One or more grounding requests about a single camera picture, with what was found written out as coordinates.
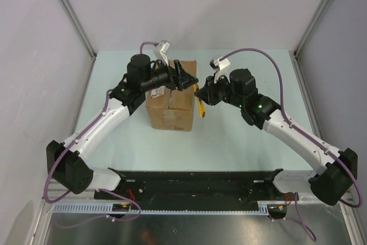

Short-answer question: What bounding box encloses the right aluminium frame post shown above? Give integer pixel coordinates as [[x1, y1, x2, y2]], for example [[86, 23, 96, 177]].
[[293, 0, 333, 58]]

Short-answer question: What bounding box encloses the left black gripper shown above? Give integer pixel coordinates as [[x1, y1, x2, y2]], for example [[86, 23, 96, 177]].
[[141, 57, 198, 92]]

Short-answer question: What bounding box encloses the brown cardboard express box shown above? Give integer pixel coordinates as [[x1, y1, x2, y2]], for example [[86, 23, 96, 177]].
[[145, 66, 194, 131]]

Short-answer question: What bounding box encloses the yellow utility knife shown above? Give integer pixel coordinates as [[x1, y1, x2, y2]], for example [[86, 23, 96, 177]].
[[193, 84, 206, 119]]

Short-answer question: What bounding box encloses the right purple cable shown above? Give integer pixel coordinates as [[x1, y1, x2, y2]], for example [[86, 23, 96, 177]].
[[226, 48, 364, 242]]

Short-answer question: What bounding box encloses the right aluminium side rail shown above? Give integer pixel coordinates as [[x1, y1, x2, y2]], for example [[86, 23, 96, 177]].
[[289, 51, 323, 139]]

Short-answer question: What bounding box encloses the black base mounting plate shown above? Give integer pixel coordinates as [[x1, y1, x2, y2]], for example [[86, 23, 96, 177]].
[[94, 170, 285, 211]]

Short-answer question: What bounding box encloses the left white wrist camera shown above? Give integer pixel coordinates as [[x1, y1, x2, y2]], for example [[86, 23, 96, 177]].
[[153, 40, 171, 66]]

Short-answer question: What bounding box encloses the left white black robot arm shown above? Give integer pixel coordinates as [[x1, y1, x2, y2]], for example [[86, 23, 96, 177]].
[[46, 54, 198, 199]]

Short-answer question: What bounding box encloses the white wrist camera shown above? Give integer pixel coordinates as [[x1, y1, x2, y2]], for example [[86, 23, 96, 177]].
[[209, 56, 231, 83], [153, 40, 171, 66]]

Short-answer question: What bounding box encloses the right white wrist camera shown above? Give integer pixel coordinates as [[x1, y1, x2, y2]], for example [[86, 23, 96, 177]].
[[209, 56, 231, 83]]

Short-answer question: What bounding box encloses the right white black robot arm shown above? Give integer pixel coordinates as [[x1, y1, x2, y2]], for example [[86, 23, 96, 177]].
[[195, 69, 358, 205]]

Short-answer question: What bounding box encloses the white slotted cable duct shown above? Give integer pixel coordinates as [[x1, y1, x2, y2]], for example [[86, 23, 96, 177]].
[[53, 202, 286, 216]]

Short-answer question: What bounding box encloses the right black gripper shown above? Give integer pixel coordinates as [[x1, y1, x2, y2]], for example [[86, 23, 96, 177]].
[[196, 71, 244, 108]]

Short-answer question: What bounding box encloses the aluminium frame post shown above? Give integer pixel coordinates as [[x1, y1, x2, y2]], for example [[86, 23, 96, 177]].
[[58, 0, 96, 61], [293, 0, 333, 58]]

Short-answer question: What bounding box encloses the left aluminium frame post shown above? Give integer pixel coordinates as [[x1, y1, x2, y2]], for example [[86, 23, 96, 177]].
[[58, 0, 96, 61]]

